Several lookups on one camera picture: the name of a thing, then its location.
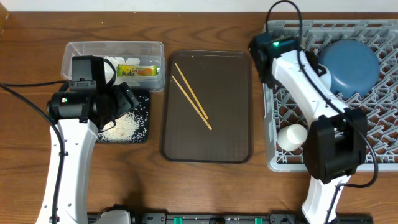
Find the pile of cooked rice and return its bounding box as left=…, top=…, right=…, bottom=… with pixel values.
left=96, top=95, right=149, bottom=143

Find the yellow snack wrapper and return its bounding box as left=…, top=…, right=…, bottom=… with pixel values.
left=116, top=65, right=157, bottom=77

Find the white napkin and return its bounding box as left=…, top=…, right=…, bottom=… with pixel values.
left=104, top=56, right=141, bottom=88

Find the short wooden chopstick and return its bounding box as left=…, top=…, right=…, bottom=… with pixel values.
left=175, top=63, right=209, bottom=119

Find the long wooden chopstick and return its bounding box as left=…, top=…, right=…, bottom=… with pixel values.
left=172, top=76, right=213, bottom=130

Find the white cup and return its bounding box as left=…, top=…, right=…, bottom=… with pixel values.
left=277, top=124, right=307, bottom=151

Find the blue plate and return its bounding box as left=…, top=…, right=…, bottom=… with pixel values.
left=318, top=40, right=380, bottom=98

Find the white bowl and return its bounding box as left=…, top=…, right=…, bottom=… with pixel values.
left=318, top=64, right=331, bottom=89

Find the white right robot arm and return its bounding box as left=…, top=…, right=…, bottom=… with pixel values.
left=248, top=27, right=379, bottom=223

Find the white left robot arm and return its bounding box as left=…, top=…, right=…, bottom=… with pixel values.
left=2, top=81, right=137, bottom=223

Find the grey dishwasher rack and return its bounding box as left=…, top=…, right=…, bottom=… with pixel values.
left=263, top=20, right=397, bottom=172

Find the black plastic tray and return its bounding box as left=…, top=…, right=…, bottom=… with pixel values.
left=93, top=88, right=151, bottom=144

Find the clear plastic bin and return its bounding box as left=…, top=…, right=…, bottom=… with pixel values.
left=61, top=41, right=165, bottom=92

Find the dark brown serving tray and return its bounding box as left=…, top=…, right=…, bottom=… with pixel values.
left=160, top=50, right=253, bottom=164

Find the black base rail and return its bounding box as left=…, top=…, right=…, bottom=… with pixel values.
left=88, top=207, right=374, bottom=224

